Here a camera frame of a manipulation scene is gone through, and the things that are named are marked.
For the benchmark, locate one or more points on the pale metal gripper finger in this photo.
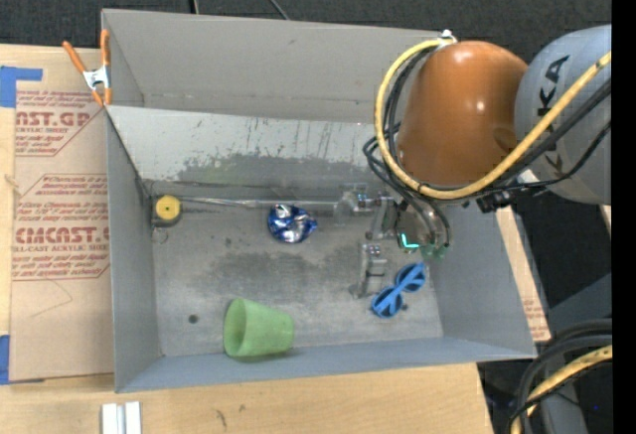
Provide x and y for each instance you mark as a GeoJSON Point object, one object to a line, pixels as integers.
{"type": "Point", "coordinates": [371, 268]}
{"type": "Point", "coordinates": [356, 202]}

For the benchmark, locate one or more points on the blue sunglasses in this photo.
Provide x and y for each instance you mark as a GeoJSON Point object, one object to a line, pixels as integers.
{"type": "Point", "coordinates": [398, 292]}

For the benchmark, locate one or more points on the blue and silver crumpled packet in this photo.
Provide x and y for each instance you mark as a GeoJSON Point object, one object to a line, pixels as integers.
{"type": "Point", "coordinates": [291, 223]}

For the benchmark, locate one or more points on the grey metal bin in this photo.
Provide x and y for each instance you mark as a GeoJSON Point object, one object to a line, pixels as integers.
{"type": "Point", "coordinates": [278, 283]}

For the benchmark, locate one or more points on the green plastic cup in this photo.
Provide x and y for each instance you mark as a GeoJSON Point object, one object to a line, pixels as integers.
{"type": "Point", "coordinates": [258, 330]}

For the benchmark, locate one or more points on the yellow round tape measure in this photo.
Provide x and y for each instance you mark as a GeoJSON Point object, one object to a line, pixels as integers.
{"type": "Point", "coordinates": [167, 209]}

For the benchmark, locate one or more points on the brown cardboard board red print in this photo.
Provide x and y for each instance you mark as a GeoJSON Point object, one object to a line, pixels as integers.
{"type": "Point", "coordinates": [59, 283]}

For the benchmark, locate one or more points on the black cylinder on white bracket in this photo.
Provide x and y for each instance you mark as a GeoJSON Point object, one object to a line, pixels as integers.
{"type": "Point", "coordinates": [493, 200]}

